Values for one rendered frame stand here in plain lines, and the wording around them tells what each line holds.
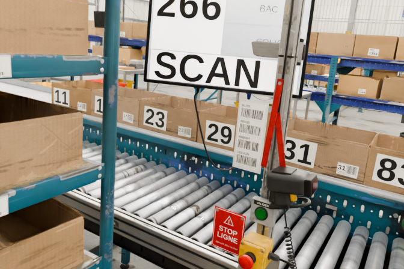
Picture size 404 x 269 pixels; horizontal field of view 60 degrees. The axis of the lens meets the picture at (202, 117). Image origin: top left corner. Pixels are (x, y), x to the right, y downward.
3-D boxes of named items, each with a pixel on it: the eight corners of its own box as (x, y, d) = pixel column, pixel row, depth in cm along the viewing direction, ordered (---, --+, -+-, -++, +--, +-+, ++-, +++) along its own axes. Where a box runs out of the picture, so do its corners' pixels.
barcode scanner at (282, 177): (311, 220, 83) (311, 176, 81) (264, 210, 89) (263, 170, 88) (318, 209, 88) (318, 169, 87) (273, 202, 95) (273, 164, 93)
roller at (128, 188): (100, 212, 138) (91, 206, 140) (177, 176, 181) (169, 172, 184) (101, 202, 136) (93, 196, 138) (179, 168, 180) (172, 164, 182)
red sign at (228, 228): (211, 245, 106) (214, 206, 103) (212, 244, 106) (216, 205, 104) (260, 265, 98) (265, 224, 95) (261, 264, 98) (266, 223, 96)
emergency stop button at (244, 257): (236, 268, 90) (238, 254, 90) (243, 260, 94) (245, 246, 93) (250, 274, 88) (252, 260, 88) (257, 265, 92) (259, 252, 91)
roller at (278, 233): (256, 270, 103) (247, 281, 105) (305, 209, 147) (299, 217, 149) (243, 258, 105) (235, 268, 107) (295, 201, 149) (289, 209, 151)
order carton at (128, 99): (90, 116, 218) (91, 89, 215) (124, 111, 243) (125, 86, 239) (137, 128, 198) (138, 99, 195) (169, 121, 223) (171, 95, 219)
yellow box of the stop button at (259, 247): (234, 266, 93) (237, 242, 92) (247, 252, 101) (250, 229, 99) (287, 290, 86) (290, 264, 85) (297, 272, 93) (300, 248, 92)
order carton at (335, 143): (269, 162, 158) (273, 126, 155) (290, 149, 183) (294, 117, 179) (362, 186, 138) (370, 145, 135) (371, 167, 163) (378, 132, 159)
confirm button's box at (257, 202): (247, 221, 96) (250, 198, 94) (252, 217, 98) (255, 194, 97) (271, 229, 92) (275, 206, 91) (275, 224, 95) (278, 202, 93)
